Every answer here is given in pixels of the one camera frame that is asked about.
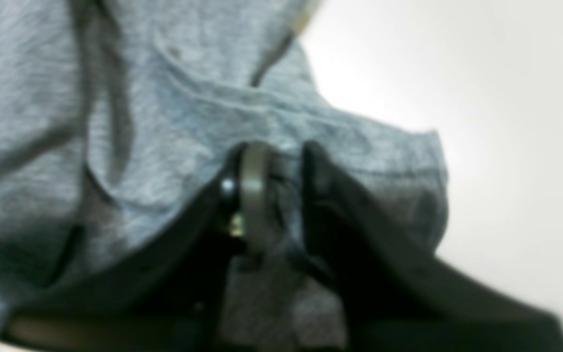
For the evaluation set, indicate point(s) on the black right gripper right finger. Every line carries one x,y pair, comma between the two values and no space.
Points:
397,296

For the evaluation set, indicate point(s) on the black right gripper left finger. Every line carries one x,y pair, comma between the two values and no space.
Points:
167,295

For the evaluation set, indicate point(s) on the grey t-shirt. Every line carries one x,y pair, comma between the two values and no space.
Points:
114,112

